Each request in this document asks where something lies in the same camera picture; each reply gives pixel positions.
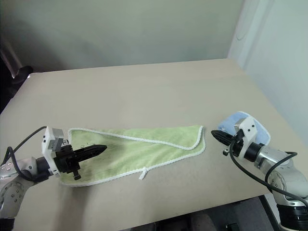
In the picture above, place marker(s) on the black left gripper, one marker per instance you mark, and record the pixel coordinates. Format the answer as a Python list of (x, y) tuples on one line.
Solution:
[(65, 160)]

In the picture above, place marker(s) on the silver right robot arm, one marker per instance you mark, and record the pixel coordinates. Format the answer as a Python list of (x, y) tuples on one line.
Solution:
[(288, 178)]

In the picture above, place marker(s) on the green towel with white trim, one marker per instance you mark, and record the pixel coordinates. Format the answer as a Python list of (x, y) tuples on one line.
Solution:
[(144, 149)]

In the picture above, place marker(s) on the light blue cloth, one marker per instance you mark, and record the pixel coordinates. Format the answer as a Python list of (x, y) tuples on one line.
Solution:
[(229, 122)]

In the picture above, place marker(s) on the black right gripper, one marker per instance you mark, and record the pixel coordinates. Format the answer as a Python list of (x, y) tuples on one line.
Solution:
[(237, 144)]

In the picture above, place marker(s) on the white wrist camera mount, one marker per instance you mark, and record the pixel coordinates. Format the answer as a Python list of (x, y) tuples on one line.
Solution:
[(247, 134), (47, 142)]

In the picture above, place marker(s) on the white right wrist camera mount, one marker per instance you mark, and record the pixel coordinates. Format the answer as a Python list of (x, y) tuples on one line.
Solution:
[(247, 134)]

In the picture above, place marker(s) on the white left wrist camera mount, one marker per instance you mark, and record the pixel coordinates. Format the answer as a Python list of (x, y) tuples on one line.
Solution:
[(47, 142)]

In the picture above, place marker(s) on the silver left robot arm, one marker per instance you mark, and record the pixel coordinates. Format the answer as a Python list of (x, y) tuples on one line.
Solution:
[(12, 190)]

